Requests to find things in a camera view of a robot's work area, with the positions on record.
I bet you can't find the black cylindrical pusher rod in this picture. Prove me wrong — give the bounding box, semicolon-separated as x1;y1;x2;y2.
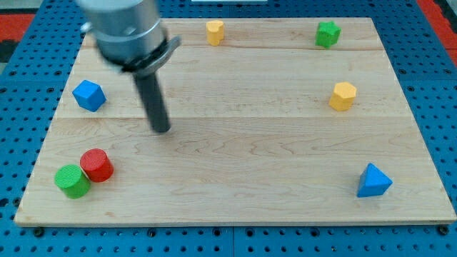
134;73;171;133

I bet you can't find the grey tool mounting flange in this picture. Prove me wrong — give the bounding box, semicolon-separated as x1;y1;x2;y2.
121;36;181;76

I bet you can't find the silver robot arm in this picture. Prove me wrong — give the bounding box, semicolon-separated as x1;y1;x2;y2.
76;0;181;133

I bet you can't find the green star block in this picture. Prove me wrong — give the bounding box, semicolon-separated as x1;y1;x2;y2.
315;21;341;49

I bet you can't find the yellow heart block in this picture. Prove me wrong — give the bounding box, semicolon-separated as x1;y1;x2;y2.
206;20;224;46

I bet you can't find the blue cube block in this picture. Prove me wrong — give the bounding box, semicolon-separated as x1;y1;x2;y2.
72;80;106;112

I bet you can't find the red cylinder block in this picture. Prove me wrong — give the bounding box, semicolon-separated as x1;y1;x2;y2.
80;148;114;183

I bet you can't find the green cylinder block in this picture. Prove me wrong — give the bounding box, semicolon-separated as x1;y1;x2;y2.
54;164;91;199

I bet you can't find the wooden board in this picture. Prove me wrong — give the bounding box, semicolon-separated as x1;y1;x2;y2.
14;18;456;227

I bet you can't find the yellow hexagon block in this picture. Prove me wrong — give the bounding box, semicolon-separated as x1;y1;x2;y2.
328;81;357;111

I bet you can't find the blue triangle block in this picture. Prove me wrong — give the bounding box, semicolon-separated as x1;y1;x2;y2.
356;163;393;198

